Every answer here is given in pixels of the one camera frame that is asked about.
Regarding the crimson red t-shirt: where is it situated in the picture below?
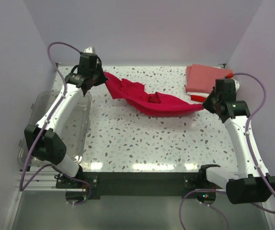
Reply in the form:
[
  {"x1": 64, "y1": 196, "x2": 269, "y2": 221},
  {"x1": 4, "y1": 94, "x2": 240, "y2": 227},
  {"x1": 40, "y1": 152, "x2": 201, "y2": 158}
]
[{"x1": 104, "y1": 72, "x2": 203, "y2": 117}]

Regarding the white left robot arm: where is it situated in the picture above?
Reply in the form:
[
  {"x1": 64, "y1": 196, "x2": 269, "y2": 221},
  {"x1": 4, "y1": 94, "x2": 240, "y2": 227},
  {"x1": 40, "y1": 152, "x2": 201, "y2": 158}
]
[{"x1": 24, "y1": 47, "x2": 107, "y2": 188}]

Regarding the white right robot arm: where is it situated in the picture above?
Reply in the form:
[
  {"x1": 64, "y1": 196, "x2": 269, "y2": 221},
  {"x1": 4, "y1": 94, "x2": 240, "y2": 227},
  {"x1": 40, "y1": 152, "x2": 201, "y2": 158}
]
[{"x1": 197, "y1": 78, "x2": 275, "y2": 204}]

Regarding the folded red t-shirt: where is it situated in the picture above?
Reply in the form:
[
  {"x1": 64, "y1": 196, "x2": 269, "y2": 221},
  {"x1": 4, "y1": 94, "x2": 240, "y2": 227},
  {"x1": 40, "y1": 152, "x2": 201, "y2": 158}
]
[{"x1": 191, "y1": 95, "x2": 206, "y2": 103}]

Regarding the folded pink t-shirt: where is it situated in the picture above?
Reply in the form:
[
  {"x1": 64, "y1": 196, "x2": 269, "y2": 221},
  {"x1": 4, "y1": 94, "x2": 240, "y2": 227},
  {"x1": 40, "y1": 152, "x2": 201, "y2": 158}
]
[{"x1": 185, "y1": 64, "x2": 233, "y2": 93}]

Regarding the clear plastic bin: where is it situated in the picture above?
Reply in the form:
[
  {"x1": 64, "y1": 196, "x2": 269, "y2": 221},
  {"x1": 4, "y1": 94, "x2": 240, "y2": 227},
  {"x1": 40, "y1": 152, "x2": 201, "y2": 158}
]
[{"x1": 16, "y1": 90, "x2": 92, "y2": 168}]

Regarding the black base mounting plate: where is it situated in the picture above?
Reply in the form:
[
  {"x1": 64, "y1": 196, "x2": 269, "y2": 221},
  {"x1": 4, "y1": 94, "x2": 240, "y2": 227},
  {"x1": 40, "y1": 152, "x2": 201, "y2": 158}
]
[{"x1": 55, "y1": 171, "x2": 226, "y2": 201}]

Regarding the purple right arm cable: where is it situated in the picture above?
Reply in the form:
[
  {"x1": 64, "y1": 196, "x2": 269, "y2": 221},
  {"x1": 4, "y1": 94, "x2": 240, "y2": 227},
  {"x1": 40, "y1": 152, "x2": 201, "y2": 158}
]
[{"x1": 178, "y1": 73, "x2": 275, "y2": 230}]

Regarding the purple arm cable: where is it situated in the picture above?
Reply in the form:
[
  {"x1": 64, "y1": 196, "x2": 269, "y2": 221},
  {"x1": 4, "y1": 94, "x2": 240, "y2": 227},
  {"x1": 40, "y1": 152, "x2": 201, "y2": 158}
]
[
  {"x1": 178, "y1": 73, "x2": 275, "y2": 230},
  {"x1": 19, "y1": 42, "x2": 92, "y2": 206}
]

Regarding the aluminium extrusion rail frame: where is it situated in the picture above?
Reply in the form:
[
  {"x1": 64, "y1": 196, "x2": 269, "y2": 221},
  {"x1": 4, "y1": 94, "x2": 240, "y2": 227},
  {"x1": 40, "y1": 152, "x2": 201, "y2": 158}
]
[{"x1": 3, "y1": 62, "x2": 275, "y2": 230}]

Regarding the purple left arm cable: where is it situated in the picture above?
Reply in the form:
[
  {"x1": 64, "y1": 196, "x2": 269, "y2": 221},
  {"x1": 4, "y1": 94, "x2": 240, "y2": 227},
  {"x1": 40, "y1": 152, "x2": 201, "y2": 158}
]
[{"x1": 19, "y1": 42, "x2": 92, "y2": 206}]

